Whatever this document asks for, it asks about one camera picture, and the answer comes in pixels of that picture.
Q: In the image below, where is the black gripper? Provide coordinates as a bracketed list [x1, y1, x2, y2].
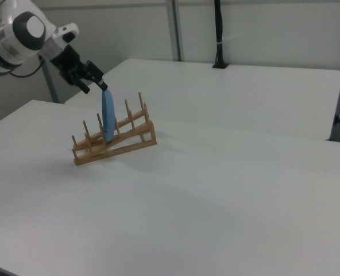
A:
[48, 45, 109, 95]

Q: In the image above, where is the blue round plate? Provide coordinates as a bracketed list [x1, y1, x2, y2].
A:
[101, 89, 117, 144]

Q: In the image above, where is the wooden plate rack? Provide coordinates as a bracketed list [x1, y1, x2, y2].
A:
[71, 91, 157, 167]

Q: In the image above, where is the grey partition end post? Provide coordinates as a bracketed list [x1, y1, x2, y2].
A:
[41, 57, 59, 105]

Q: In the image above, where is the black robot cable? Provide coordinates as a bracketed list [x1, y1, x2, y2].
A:
[8, 56, 45, 79]

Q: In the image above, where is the grey partition corner post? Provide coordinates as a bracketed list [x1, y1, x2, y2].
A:
[166, 0, 186, 62]

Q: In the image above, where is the black camera stand pole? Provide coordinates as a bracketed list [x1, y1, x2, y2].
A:
[211, 0, 231, 70]

